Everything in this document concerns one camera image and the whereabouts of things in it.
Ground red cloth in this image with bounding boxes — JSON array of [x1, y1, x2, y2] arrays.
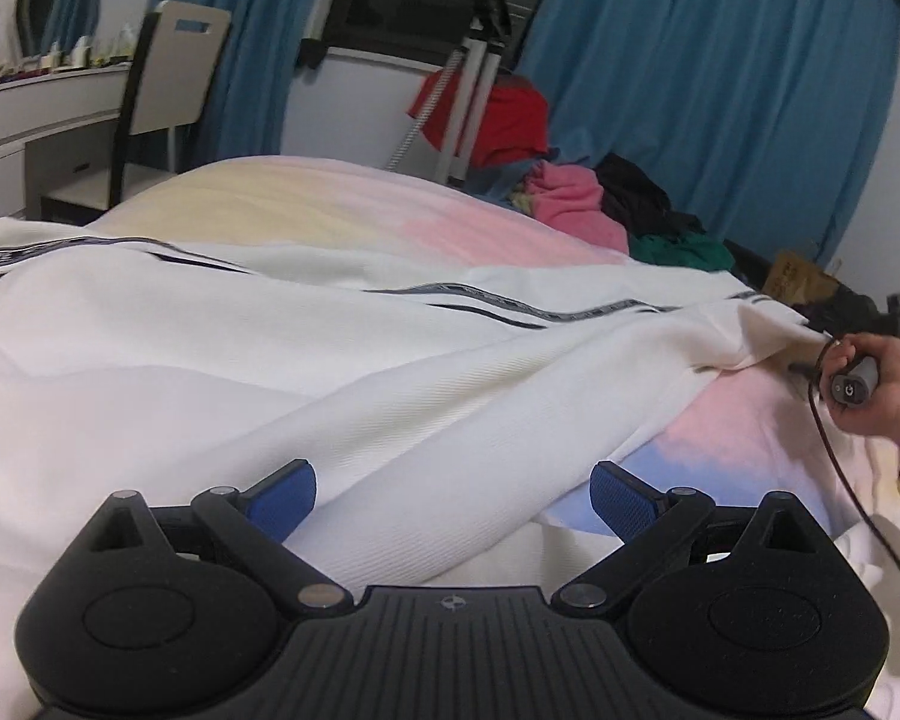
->
[[407, 67, 553, 170]]

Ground green cloth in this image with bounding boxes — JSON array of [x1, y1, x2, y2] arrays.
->
[[628, 231, 734, 272]]

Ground person's right hand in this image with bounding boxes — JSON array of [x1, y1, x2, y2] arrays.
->
[[821, 335, 900, 440]]

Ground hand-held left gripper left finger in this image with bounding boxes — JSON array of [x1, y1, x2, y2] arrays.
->
[[82, 459, 355, 610]]

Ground wide blue curtain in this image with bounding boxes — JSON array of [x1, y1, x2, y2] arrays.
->
[[516, 0, 900, 272]]

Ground dark window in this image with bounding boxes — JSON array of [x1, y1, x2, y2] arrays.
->
[[322, 0, 565, 65]]

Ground brown cardboard box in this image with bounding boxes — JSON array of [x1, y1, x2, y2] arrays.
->
[[765, 251, 845, 302]]

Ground row of cosmetic bottles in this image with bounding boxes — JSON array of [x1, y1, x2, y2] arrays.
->
[[43, 21, 137, 70]]

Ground narrow blue curtain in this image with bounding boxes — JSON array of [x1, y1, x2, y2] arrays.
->
[[150, 0, 332, 170]]

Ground white vanity desk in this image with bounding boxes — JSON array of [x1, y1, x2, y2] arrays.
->
[[0, 60, 134, 226]]

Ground pink cloth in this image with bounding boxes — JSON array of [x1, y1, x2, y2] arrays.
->
[[520, 161, 632, 253]]

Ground black cloth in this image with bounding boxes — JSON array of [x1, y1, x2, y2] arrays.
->
[[596, 152, 707, 239]]

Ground silver tripod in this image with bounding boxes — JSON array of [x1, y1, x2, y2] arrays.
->
[[386, 0, 515, 190]]

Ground pastel tie-dye bed blanket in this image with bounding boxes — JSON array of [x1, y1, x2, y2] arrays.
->
[[94, 155, 900, 720]]

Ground white pants with striped trim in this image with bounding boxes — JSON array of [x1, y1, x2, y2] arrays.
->
[[0, 217, 818, 698]]

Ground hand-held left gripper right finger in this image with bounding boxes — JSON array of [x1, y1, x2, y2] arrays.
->
[[550, 461, 815, 610]]

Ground black and white chair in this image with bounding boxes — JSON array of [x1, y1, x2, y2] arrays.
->
[[41, 0, 233, 224]]

